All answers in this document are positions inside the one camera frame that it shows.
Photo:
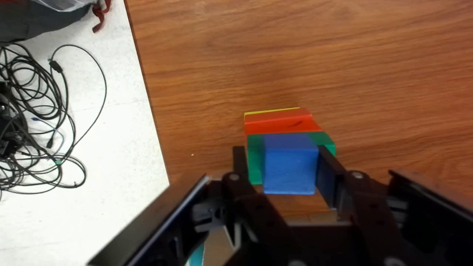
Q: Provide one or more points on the red-orange rectangular block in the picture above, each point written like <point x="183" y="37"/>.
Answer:
<point x="286" y="121"/>

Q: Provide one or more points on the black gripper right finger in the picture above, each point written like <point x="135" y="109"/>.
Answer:
<point x="357" y="199"/>

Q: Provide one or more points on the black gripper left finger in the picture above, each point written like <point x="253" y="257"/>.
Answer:
<point x="261" y="235"/>

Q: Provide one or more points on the dark grey bag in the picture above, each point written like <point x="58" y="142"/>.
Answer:
<point x="23" y="19"/>

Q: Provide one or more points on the green rectangular block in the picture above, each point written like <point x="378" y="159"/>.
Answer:
<point x="255" y="152"/>

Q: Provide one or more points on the yellow rectangular block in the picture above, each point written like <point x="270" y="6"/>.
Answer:
<point x="270" y="111"/>

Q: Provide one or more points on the blue cube block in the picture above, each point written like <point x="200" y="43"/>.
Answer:
<point x="289" y="164"/>

